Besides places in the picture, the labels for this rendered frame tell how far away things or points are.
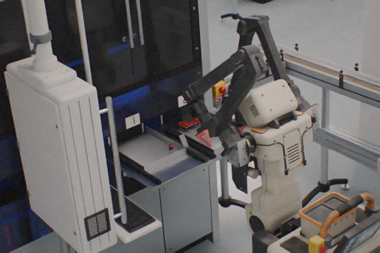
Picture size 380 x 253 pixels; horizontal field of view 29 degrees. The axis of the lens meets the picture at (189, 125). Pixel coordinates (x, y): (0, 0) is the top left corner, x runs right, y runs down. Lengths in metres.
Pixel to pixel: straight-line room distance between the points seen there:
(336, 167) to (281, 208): 1.94
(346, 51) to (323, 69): 2.75
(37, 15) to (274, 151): 1.11
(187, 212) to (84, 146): 1.44
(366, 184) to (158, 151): 1.83
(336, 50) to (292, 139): 4.11
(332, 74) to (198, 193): 1.05
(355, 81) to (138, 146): 1.33
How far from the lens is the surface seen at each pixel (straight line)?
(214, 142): 3.72
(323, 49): 7.21
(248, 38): 3.45
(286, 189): 3.31
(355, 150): 4.42
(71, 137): 2.84
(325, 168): 4.70
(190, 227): 4.28
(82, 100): 2.81
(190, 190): 4.16
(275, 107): 3.08
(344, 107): 6.06
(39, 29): 2.89
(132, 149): 3.73
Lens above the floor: 2.68
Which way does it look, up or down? 27 degrees down
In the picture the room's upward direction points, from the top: 4 degrees counter-clockwise
